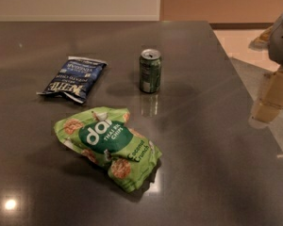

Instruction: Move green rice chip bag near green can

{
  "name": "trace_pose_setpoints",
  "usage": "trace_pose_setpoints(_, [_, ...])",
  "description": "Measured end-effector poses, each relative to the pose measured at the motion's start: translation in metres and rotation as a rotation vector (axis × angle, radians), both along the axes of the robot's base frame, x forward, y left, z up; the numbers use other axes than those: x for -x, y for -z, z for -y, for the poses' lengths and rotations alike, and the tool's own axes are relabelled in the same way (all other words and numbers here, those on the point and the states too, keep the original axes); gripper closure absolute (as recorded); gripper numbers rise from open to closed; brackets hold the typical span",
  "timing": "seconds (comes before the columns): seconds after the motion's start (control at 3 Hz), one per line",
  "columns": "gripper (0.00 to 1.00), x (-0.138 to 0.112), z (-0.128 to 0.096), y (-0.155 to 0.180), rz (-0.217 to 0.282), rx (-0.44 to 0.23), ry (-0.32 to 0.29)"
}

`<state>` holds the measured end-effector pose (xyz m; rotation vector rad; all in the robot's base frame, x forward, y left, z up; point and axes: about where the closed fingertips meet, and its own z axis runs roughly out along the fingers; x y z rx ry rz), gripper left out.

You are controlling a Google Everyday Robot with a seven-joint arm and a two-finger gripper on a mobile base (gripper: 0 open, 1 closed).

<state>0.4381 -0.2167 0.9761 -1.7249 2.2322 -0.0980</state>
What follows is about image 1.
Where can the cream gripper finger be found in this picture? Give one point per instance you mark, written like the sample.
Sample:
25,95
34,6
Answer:
269,103

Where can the green rice chip bag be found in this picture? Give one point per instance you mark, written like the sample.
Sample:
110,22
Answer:
101,135

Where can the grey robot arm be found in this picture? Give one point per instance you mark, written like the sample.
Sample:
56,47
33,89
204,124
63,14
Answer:
275,43

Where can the green soda can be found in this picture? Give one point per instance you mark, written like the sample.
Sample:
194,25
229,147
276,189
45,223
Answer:
150,70

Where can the blue kettle chip bag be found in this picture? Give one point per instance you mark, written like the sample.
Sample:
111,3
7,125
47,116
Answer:
75,79

